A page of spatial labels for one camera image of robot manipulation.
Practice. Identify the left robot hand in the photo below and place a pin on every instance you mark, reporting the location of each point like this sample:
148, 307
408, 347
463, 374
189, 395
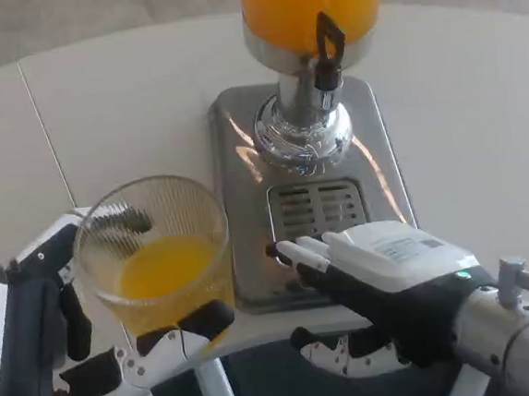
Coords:
26, 330

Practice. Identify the clear ribbed glass cup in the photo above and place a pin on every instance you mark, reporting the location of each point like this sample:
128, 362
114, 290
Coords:
160, 272

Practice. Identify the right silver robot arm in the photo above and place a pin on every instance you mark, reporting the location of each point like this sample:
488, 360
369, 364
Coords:
513, 338

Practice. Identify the steel drip tray base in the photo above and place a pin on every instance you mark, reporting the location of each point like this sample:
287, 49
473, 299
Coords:
241, 200

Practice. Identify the slotted steel drip grid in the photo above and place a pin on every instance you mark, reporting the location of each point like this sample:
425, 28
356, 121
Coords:
316, 207

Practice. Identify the orange juice drink dispenser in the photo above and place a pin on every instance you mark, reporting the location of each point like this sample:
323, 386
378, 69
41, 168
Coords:
310, 4

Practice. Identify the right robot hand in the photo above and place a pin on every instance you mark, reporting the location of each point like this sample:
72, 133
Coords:
400, 265

